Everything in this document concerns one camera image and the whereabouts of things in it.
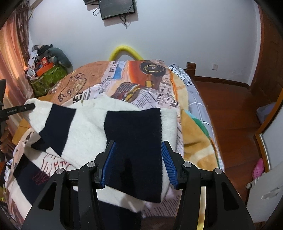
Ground grey checked bed sheet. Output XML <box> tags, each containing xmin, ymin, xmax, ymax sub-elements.
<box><xmin>168</xmin><ymin>64</ymin><xmax>222</xmax><ymax>162</ymax></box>

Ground white sliding wardrobe door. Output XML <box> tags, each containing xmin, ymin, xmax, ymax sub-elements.
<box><xmin>255</xmin><ymin>93</ymin><xmax>282</xmax><ymax>172</ymax></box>

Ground wooden bed post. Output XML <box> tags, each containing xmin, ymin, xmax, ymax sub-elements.
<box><xmin>184</xmin><ymin>62</ymin><xmax>196</xmax><ymax>80</ymax></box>

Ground green patterned storage basket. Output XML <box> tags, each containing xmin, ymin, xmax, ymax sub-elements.
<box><xmin>30</xmin><ymin>64</ymin><xmax>67</xmax><ymax>97</ymax></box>

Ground wooden lap desk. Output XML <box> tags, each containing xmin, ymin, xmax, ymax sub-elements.
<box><xmin>12</xmin><ymin>119</ymin><xmax>31</xmax><ymax>145</ymax></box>

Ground pink rubber clog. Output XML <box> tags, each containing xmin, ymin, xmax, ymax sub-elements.
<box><xmin>252</xmin><ymin>158</ymin><xmax>264</xmax><ymax>180</ymax></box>

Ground striped red orange curtain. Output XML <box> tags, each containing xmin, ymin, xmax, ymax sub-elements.
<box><xmin>1</xmin><ymin>1</ymin><xmax>34</xmax><ymax>106</ymax></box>

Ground monitor cables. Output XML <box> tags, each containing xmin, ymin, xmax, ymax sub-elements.
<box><xmin>92</xmin><ymin>5</ymin><xmax>133</xmax><ymax>29</ymax></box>

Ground yellow patterned blanket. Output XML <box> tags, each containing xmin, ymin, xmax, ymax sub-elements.
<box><xmin>170</xmin><ymin>70</ymin><xmax>225</xmax><ymax>230</ymax></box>

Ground orange box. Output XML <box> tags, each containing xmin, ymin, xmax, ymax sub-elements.
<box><xmin>36</xmin><ymin>63</ymin><xmax>54</xmax><ymax>77</ymax></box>

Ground newspaper print bed blanket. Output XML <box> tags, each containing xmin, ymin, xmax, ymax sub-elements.
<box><xmin>5</xmin><ymin>60</ymin><xmax>184</xmax><ymax>226</ymax></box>

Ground wall mounted black television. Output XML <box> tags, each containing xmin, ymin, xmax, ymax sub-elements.
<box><xmin>83</xmin><ymin>0</ymin><xmax>98</xmax><ymax>5</ymax></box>

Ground small black wall monitor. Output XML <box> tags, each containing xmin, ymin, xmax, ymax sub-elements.
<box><xmin>98</xmin><ymin>0</ymin><xmax>136</xmax><ymax>20</ymax></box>

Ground grey plush toy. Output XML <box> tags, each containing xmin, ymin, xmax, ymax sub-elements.
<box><xmin>47</xmin><ymin>47</ymin><xmax>72</xmax><ymax>68</ymax></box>

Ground white wall socket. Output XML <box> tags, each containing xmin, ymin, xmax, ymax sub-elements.
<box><xmin>212</xmin><ymin>64</ymin><xmax>218</xmax><ymax>70</ymax></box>

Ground black white striped sweater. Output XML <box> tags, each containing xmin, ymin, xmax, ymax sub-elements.
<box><xmin>6</xmin><ymin>96</ymin><xmax>177</xmax><ymax>229</ymax></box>

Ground brown wooden door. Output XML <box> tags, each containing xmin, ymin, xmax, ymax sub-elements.
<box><xmin>250</xmin><ymin>8</ymin><xmax>282</xmax><ymax>106</ymax></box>

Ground yellow foam bed rail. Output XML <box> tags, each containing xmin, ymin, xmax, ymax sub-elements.
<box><xmin>108</xmin><ymin>45</ymin><xmax>144</xmax><ymax>61</ymax></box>

